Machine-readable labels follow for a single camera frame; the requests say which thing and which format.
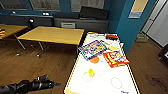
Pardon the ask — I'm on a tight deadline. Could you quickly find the yellow plastic cup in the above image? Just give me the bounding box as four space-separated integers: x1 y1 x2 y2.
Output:
87 68 95 77

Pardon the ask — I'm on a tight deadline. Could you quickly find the white air hockey table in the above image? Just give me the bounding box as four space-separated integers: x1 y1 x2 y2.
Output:
63 31 140 94

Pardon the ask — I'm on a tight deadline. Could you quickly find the orange round disc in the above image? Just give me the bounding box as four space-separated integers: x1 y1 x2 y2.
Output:
90 56 101 65

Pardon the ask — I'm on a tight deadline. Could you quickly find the yellow wooden table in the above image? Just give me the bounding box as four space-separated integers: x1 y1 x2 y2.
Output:
17 25 86 58
0 23 28 51

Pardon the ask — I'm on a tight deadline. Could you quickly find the red board game box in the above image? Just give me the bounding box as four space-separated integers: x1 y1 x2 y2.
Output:
102 49 131 69

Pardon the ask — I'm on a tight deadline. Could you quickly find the small red table clutter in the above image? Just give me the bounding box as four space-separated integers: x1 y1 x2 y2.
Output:
0 29 6 37

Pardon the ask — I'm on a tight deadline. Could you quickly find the dark grey sofa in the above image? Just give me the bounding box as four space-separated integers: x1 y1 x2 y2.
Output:
53 5 110 34

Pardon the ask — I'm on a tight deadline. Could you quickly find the dark low bench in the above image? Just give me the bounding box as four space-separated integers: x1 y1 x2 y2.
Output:
0 13 54 28

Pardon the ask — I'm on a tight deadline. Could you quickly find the black and red item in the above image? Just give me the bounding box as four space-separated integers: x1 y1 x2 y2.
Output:
104 33 119 41

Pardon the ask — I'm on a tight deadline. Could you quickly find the dark framed interior window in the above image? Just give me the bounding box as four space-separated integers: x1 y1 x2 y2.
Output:
69 0 105 13
0 0 28 10
29 0 62 12

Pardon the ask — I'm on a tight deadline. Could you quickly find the black sofa cushion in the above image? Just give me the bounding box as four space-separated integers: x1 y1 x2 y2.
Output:
79 5 110 20

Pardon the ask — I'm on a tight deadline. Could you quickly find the cardboard box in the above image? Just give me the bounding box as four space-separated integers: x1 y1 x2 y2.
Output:
134 32 150 44

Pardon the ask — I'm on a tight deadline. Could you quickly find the white framed door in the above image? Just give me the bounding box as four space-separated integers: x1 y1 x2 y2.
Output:
146 0 168 48

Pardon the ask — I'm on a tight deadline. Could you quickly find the yellow wall sign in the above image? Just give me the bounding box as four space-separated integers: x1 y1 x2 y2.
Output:
129 0 149 19

